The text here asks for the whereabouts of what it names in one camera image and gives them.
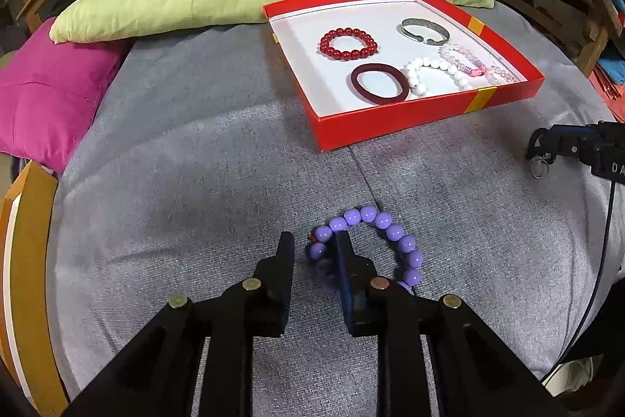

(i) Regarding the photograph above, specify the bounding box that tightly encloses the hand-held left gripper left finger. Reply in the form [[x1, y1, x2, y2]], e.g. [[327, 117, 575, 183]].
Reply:
[[63, 231, 296, 417]]

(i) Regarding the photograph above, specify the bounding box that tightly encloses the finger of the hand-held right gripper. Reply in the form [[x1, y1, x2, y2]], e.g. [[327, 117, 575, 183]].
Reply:
[[546, 123, 597, 160]]

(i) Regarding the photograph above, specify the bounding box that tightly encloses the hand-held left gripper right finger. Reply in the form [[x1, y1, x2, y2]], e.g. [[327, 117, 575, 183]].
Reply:
[[335, 231, 568, 417]]

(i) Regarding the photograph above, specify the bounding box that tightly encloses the purple bead bracelet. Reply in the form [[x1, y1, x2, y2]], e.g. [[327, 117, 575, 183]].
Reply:
[[305, 205, 425, 297]]

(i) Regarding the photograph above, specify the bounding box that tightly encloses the clear and pink bead bracelet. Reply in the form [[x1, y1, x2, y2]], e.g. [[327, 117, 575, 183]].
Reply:
[[468, 59, 520, 87]]

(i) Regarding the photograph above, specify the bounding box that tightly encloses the pale pink bead bracelet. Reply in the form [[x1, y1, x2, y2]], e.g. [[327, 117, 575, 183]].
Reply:
[[439, 43, 490, 79]]

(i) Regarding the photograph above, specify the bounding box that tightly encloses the white bead bracelet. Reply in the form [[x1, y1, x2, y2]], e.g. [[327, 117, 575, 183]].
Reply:
[[404, 55, 477, 98]]

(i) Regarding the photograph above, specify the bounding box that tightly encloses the red cardboard box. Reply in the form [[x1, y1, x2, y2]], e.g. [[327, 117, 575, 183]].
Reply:
[[262, 0, 546, 153]]

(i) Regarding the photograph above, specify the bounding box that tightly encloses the dark red hair tie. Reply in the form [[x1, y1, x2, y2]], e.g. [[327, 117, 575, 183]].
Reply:
[[350, 62, 411, 106]]

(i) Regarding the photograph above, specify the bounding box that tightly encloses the silver bangle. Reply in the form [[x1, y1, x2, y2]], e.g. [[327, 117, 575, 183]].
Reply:
[[400, 17, 449, 46]]

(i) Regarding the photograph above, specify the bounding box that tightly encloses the dark red bead bracelet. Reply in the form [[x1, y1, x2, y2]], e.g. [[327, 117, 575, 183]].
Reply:
[[319, 27, 380, 61]]

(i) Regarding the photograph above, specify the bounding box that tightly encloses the stack of coral cloths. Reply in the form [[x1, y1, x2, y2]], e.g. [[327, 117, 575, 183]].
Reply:
[[588, 54, 625, 106]]

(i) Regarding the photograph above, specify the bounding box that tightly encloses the orange box lid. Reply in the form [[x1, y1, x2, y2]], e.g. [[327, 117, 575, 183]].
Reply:
[[0, 160, 70, 417]]

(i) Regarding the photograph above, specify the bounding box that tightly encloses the magenta cushion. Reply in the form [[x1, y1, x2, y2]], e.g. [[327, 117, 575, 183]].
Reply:
[[0, 17, 129, 174]]

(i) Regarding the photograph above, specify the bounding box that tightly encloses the black cable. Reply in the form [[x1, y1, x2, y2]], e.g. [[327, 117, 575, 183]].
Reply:
[[539, 181, 617, 386]]

